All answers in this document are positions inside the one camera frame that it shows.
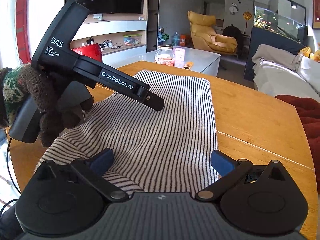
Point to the yellow armchair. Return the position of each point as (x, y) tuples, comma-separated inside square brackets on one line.
[(205, 35)]

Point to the panda wall clock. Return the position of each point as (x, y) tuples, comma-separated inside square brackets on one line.
[(233, 8)]

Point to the small orange packet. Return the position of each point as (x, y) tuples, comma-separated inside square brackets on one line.
[(188, 65)]

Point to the glass aquarium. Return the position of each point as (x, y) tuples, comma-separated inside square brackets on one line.
[(275, 22)]

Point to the black aquarium lamp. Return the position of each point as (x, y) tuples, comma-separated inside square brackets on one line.
[(293, 5)]

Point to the watermelon ball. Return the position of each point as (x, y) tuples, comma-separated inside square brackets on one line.
[(165, 37)]

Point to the clear box with green lid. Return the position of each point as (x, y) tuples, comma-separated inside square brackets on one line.
[(132, 40)]

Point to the person's left hand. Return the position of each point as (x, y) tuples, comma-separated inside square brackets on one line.
[(22, 87)]

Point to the orange carton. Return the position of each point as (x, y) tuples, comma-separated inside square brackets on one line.
[(183, 40)]

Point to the yellow plush toy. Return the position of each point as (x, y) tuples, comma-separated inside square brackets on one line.
[(306, 52)]

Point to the white coffee table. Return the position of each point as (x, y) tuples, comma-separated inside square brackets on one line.
[(197, 57)]

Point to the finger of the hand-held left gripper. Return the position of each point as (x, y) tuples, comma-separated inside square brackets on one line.
[(155, 102)]

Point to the television cabinet with shelves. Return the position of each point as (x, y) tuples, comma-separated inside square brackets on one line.
[(112, 26)]

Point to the dark red fleece garment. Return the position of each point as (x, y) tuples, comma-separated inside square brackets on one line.
[(310, 120)]

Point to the blue water bottle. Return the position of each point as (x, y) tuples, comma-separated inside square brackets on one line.
[(175, 40)]

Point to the red glossy container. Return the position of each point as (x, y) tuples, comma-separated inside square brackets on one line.
[(90, 51)]

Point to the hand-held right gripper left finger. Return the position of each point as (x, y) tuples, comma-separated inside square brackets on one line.
[(102, 161)]

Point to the striped pants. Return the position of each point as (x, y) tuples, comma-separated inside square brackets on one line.
[(162, 135)]

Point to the framed wall picture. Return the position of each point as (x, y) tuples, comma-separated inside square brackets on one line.
[(316, 5)]

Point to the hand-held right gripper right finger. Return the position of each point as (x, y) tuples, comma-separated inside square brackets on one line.
[(222, 162)]

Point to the yellow hanging wall ornament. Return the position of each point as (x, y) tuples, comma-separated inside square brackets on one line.
[(247, 16)]

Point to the grey sofa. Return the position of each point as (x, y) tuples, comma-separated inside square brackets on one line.
[(280, 80)]

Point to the silver ball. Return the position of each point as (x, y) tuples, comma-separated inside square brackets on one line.
[(161, 30)]

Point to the clear jar with red label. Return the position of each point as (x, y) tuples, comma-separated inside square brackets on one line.
[(164, 57)]

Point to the red banner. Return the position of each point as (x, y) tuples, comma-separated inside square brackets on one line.
[(23, 25)]

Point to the black chair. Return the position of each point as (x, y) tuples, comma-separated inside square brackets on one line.
[(232, 32)]

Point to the beige blanket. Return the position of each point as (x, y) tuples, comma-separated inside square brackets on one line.
[(272, 55)]

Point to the dark aquarium cabinet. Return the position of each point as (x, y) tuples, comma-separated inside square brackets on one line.
[(265, 37)]

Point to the pink box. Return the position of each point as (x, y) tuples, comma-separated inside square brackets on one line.
[(179, 54)]

